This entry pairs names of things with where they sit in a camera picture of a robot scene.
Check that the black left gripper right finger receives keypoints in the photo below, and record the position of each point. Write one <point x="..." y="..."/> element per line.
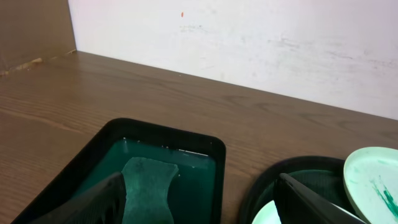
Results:
<point x="287" y="189"/>

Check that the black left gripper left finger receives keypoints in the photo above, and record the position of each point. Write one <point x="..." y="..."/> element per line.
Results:
<point x="102" y="203"/>

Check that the white plate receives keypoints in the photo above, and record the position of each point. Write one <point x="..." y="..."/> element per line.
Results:
<point x="267" y="216"/>

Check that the green sponge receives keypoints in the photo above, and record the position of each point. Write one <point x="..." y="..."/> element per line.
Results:
<point x="147" y="186"/>

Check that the green rimmed plate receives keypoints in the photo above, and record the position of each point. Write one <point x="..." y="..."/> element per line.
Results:
<point x="370" y="179"/>

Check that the black round tray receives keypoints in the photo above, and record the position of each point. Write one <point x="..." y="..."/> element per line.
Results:
<point x="323" y="175"/>

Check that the black rectangular water tray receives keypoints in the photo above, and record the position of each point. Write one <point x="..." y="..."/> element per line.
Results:
<point x="195" y="194"/>

